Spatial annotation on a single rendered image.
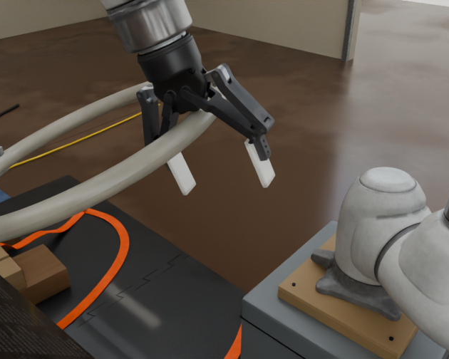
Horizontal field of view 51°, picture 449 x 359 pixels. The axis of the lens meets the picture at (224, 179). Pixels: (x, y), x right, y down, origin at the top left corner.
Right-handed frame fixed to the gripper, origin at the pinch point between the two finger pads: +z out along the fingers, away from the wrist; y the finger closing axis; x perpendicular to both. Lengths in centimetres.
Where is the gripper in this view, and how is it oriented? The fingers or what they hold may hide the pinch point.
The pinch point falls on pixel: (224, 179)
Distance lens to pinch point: 66.7
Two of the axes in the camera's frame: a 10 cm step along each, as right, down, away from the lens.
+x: -4.3, 5.5, -7.1
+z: 3.8, 8.3, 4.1
